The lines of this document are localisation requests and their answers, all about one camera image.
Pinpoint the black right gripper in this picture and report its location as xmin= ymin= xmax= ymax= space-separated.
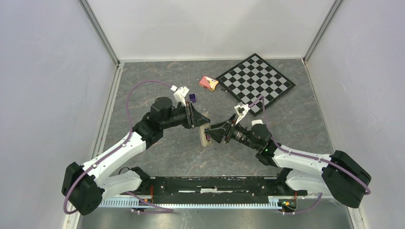
xmin=204 ymin=113 xmax=259 ymax=151

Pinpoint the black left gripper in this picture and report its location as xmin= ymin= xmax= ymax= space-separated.
xmin=161 ymin=101 xmax=210 ymax=130

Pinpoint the red and white remote control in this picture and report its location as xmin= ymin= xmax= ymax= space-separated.
xmin=251 ymin=119 xmax=263 ymax=126

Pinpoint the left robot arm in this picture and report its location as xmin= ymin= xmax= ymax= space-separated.
xmin=62 ymin=97 xmax=210 ymax=216

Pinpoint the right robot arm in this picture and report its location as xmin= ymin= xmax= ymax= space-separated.
xmin=204 ymin=114 xmax=372 ymax=208

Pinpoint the purple plastic block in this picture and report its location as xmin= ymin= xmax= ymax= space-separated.
xmin=189 ymin=94 xmax=196 ymax=103

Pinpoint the red playing card box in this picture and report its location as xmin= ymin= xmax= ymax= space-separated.
xmin=199 ymin=76 xmax=219 ymax=91

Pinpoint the black and white chessboard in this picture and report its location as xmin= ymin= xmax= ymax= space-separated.
xmin=216 ymin=53 xmax=295 ymax=116

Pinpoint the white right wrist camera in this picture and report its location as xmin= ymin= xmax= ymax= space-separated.
xmin=234 ymin=103 xmax=250 ymax=124

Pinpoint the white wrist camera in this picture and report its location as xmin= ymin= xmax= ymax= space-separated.
xmin=171 ymin=85 xmax=189 ymax=106
xmin=234 ymin=103 xmax=250 ymax=124

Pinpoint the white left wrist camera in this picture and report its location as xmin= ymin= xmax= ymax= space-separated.
xmin=171 ymin=85 xmax=189 ymax=106

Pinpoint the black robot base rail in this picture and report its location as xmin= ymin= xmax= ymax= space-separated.
xmin=121 ymin=167 xmax=308 ymax=210

